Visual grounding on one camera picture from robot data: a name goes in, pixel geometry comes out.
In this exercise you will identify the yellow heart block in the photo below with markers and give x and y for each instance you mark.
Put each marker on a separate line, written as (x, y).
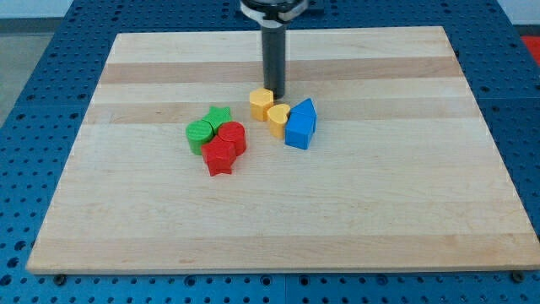
(277, 118)

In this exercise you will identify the green star block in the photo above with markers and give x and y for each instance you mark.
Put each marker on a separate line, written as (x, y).
(217, 116)

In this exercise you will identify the blue cube block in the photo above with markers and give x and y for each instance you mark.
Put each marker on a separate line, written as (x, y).
(299, 130)

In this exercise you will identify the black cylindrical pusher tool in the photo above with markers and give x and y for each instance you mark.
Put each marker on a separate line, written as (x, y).
(274, 58)

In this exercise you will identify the yellow hexagon block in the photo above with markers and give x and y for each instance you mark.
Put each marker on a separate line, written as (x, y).
(261, 100)

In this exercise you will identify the blue perforated table plate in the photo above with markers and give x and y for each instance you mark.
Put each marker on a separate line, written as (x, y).
(41, 128)

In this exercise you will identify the red cylinder block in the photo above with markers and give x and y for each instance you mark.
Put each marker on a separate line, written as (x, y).
(235, 133)

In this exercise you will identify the wooden board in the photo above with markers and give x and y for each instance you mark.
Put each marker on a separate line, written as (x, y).
(402, 173)

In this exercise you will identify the green cylinder block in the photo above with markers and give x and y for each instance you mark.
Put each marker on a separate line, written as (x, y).
(198, 133)

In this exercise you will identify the red star block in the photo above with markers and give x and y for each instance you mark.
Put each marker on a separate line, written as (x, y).
(219, 156)

